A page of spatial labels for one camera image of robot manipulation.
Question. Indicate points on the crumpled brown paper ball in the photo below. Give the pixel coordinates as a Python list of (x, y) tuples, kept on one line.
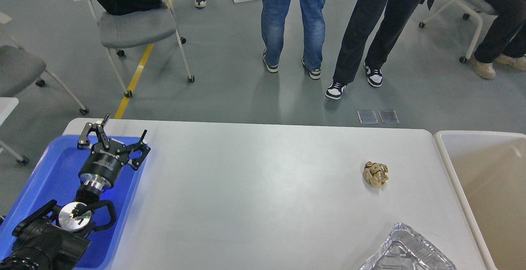
[(376, 174)]

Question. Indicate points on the beige plastic bin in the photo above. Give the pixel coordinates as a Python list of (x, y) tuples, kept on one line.
[(488, 172)]

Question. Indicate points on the grey chair with black jacket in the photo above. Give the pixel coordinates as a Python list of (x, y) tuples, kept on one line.
[(135, 29)]

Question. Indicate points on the blue plastic tray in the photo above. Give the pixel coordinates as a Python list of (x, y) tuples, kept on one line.
[(56, 177)]

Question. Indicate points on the grey chair at left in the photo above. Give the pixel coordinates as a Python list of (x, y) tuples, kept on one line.
[(19, 69)]

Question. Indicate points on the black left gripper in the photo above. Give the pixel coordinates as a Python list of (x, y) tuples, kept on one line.
[(103, 162)]

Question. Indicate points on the white chair at right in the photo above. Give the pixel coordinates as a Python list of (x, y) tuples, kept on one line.
[(472, 8)]

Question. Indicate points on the person in black trousers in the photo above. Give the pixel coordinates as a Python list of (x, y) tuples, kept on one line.
[(373, 29)]

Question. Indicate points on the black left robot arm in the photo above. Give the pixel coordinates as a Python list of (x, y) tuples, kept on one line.
[(71, 213)]

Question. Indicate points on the aluminium foil tray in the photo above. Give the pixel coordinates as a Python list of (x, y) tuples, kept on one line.
[(406, 249)]

